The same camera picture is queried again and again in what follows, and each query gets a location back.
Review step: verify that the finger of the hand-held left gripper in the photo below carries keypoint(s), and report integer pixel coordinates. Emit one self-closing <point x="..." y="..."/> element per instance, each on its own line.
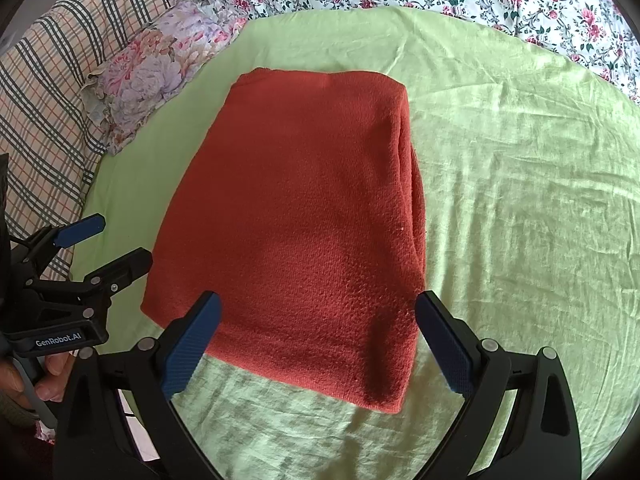
<point x="80" y="230"/>
<point x="127" y="265"/>

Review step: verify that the person's left hand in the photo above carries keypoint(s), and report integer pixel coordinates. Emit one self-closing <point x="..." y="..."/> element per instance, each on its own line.
<point x="55" y="367"/>

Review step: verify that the light green bed sheet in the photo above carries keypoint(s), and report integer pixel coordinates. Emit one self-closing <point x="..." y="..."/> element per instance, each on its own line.
<point x="525" y="240"/>

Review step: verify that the plaid cloth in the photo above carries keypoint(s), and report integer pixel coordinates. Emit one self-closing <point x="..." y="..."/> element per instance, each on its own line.
<point x="55" y="90"/>

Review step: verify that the pastel floral pillow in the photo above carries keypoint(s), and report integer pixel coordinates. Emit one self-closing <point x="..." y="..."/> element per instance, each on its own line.
<point x="160" y="70"/>

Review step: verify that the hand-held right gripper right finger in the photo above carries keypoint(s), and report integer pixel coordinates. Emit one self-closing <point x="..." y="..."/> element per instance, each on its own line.
<point x="452" y="345"/>

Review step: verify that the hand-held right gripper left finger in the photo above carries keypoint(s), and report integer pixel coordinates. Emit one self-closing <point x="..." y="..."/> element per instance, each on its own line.
<point x="192" y="345"/>

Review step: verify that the orange knit sweater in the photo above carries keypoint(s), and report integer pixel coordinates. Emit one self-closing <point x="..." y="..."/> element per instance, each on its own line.
<point x="300" y="220"/>

